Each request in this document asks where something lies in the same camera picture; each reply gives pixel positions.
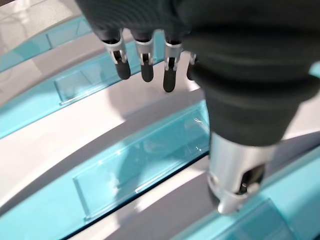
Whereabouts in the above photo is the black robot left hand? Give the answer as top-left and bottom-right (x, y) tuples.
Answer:
(74, 0), (320, 216)

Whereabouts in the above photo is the blue fronted cart drawer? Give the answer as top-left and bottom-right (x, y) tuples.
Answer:
(0, 16), (96, 74)
(0, 32), (209, 141)
(0, 99), (214, 240)
(109, 134), (320, 240)

